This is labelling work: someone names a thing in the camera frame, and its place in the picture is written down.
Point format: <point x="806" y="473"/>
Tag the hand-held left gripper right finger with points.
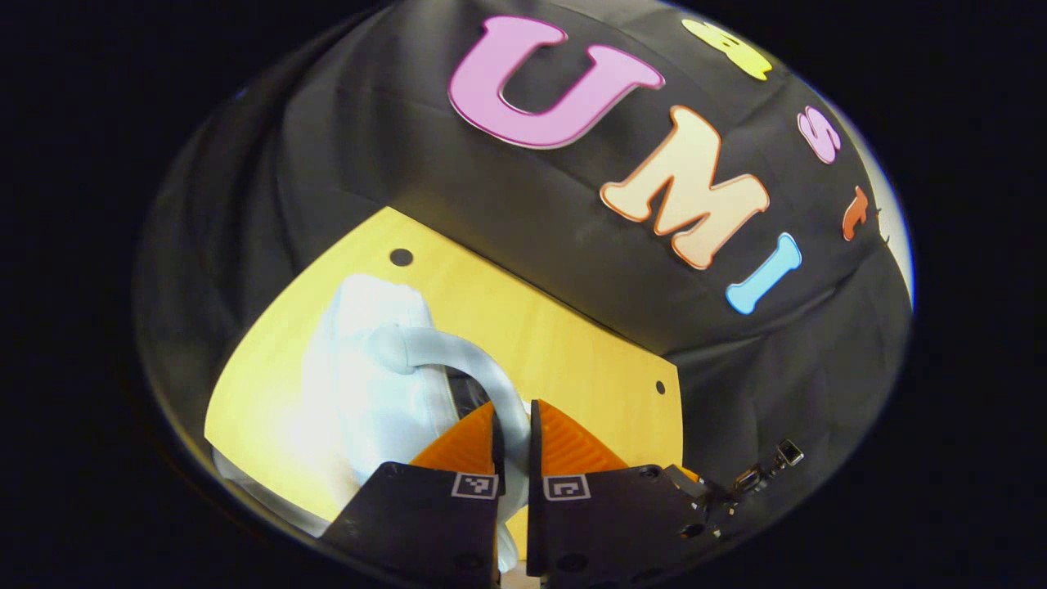
<point x="622" y="523"/>

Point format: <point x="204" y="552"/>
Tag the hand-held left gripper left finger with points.
<point x="417" y="523"/>

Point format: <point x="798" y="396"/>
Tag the white suitcase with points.
<point x="368" y="409"/>

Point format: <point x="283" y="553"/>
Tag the black backdrop cloth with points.
<point x="368" y="147"/>

